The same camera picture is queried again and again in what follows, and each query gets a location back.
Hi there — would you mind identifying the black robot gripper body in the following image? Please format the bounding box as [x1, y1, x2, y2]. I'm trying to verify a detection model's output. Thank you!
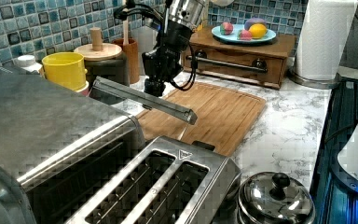
[142, 21, 194, 97]

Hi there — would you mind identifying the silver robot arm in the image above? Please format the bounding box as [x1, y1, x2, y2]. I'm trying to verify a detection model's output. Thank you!
[142, 0, 205, 97]

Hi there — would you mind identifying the stainless steel toaster oven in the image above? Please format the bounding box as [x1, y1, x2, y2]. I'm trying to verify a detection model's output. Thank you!
[0, 71, 145, 224]

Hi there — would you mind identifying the brown wooden utensil holder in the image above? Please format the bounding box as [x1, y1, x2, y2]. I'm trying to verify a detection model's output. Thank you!
[113, 38, 140, 84]

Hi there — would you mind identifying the dark canister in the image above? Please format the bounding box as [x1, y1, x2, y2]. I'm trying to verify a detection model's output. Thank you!
[85, 53, 130, 86]

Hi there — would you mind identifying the wooden lid with knob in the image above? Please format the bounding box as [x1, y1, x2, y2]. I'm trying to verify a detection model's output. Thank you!
[75, 27, 122, 62]

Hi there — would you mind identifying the red toy fruit left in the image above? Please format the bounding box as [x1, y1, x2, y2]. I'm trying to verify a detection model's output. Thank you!
[220, 22, 233, 35]

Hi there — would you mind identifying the red toy fruit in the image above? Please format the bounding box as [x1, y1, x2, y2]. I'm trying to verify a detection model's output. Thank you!
[237, 30, 253, 41]
[220, 22, 233, 35]

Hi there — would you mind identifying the light blue plate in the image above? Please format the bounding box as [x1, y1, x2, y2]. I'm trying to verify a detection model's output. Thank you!
[212, 24, 277, 44]

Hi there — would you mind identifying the bamboo cutting board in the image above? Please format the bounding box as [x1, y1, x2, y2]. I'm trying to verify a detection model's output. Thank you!
[137, 82, 266, 156]

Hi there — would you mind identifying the red toy fruit front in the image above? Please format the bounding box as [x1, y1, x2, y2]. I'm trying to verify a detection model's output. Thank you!
[237, 30, 253, 41]

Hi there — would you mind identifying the yellow plastic container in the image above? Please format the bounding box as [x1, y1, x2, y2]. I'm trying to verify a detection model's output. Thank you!
[42, 52, 87, 91]

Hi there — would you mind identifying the yellow lemon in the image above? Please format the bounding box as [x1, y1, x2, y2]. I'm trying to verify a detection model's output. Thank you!
[249, 23, 268, 39]

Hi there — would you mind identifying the wooden drawer box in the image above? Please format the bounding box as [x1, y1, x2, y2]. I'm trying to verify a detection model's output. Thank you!
[181, 26, 296, 90]

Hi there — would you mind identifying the purple toy fruit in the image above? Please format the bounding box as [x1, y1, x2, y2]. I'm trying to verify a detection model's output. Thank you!
[244, 18, 266, 30]

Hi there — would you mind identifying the stainless steel two-slot toaster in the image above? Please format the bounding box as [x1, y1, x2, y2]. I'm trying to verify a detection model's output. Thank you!
[64, 136, 241, 224]

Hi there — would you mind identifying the white bottle cap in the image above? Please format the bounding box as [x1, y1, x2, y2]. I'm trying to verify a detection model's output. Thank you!
[14, 55, 43, 74]

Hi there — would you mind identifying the stainless steel pot lid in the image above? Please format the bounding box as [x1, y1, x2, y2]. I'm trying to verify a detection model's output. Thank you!
[237, 172, 316, 224]

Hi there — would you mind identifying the white paper towel roll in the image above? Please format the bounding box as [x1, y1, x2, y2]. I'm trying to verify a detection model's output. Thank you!
[288, 0, 358, 90]

